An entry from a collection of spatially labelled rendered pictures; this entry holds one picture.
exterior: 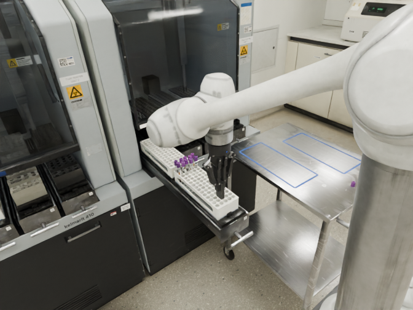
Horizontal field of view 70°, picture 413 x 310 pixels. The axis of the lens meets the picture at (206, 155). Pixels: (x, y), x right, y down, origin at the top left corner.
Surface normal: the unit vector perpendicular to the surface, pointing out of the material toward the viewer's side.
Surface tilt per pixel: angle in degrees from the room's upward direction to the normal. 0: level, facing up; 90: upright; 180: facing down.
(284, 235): 0
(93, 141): 90
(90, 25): 90
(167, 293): 0
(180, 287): 0
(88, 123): 90
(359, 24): 90
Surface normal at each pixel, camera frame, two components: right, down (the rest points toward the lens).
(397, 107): -0.73, 0.30
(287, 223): -0.04, -0.84
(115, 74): 0.60, 0.41
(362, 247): -0.87, 0.32
